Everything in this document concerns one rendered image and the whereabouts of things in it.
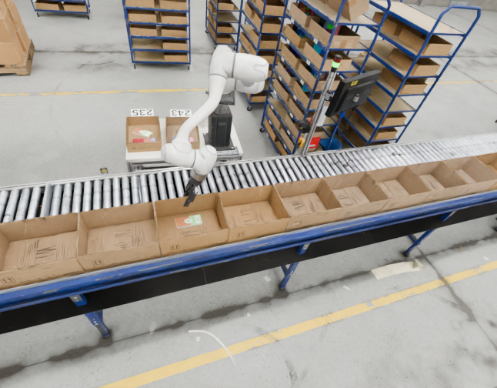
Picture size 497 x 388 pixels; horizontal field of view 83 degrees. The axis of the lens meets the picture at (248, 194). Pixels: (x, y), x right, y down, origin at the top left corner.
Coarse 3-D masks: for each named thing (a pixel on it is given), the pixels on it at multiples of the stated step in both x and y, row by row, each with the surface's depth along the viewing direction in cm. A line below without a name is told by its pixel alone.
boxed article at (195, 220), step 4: (188, 216) 182; (192, 216) 182; (196, 216) 183; (200, 216) 183; (176, 220) 179; (180, 220) 179; (184, 220) 179; (188, 220) 180; (192, 220) 180; (196, 220) 181; (200, 220) 181; (176, 224) 177; (180, 224) 177; (184, 224) 177; (188, 224) 178; (192, 224) 178; (196, 224) 179; (200, 224) 180; (180, 228) 176
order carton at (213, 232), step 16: (160, 208) 174; (176, 208) 179; (192, 208) 184; (208, 208) 189; (160, 224) 177; (208, 224) 182; (224, 224) 172; (160, 240) 169; (176, 240) 154; (192, 240) 159; (208, 240) 165; (224, 240) 170
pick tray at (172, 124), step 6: (168, 120) 263; (174, 120) 264; (180, 120) 266; (168, 126) 265; (174, 126) 266; (180, 126) 268; (168, 132) 259; (174, 132) 260; (192, 132) 264; (198, 132) 251; (168, 138) 254; (198, 138) 249; (192, 144) 243; (198, 144) 244
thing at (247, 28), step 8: (248, 0) 383; (256, 8) 360; (264, 8) 338; (240, 16) 424; (248, 16) 397; (264, 16) 347; (272, 16) 349; (280, 16) 352; (240, 24) 429; (248, 32) 411; (264, 32) 362; (240, 40) 438; (256, 48) 376; (264, 48) 378; (272, 48) 382; (280, 48) 386; (272, 64) 397; (264, 88) 430; (272, 96) 456; (248, 104) 432
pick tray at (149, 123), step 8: (128, 120) 254; (136, 120) 256; (144, 120) 258; (152, 120) 261; (128, 128) 256; (144, 128) 259; (152, 128) 260; (128, 136) 248; (136, 136) 249; (144, 136) 250; (152, 136) 252; (160, 136) 254; (128, 144) 229; (136, 144) 231; (144, 144) 233; (152, 144) 235; (160, 144) 237; (128, 152) 235
